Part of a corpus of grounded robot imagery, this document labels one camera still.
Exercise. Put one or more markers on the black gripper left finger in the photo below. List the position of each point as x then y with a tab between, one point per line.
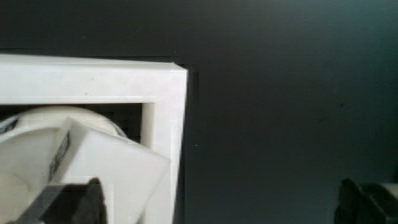
70	204

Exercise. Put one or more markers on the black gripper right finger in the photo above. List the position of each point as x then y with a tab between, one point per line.
367	203

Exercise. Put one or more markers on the white stool leg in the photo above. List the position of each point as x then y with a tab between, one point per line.
63	155

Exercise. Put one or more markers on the white round stool seat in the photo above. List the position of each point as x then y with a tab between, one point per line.
47	117

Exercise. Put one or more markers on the white U-shaped fence frame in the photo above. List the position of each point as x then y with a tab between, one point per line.
59	80

